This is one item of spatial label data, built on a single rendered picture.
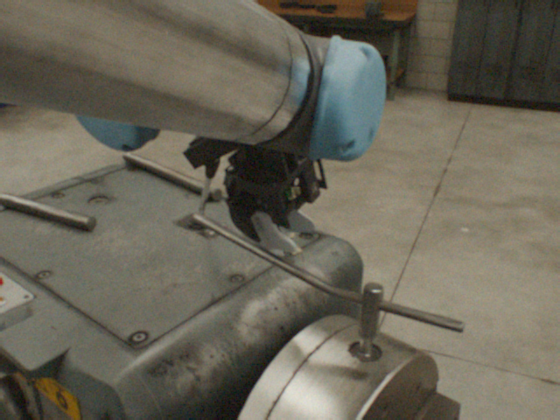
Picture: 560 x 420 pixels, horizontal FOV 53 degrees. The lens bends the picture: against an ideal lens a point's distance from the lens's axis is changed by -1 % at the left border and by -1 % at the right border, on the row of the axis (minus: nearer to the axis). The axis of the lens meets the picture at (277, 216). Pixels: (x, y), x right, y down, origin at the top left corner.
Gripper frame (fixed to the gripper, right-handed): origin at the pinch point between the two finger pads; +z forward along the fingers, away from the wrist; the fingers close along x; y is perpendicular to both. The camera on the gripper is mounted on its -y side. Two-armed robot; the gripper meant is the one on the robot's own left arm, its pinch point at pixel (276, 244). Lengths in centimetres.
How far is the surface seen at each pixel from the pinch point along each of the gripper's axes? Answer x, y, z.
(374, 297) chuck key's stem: -0.9, 14.3, 1.2
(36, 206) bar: -9.7, -43.8, 1.6
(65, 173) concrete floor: 104, -354, 177
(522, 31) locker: 518, -155, 246
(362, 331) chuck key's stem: -3.0, 13.5, 5.1
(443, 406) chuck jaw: 1.6, 20.3, 23.1
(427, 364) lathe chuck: 2.4, 18.0, 15.9
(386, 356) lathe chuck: -2.7, 16.0, 8.8
